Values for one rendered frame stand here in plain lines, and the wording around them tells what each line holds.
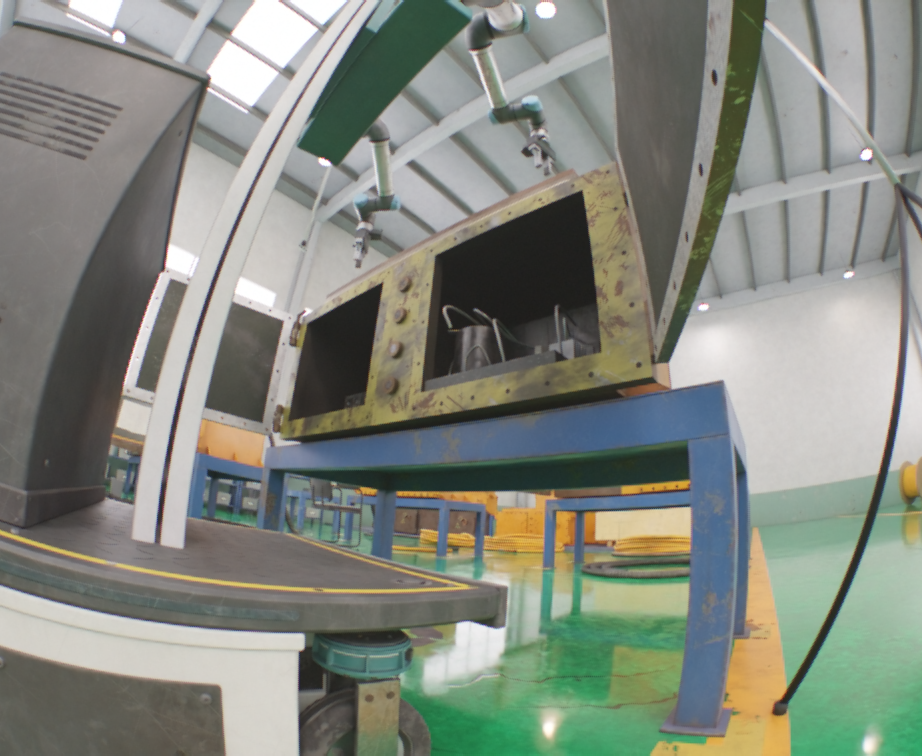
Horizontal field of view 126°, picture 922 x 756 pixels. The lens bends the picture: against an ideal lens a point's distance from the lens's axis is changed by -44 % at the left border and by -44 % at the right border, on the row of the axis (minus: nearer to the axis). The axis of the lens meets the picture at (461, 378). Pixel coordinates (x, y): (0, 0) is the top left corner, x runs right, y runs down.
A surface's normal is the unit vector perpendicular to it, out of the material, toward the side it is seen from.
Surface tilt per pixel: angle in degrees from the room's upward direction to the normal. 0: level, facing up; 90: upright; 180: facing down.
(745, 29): 180
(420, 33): 180
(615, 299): 90
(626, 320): 90
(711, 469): 90
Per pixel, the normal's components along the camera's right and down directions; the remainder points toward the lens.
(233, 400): 0.69, -0.20
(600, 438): -0.65, -0.29
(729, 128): -0.06, 0.94
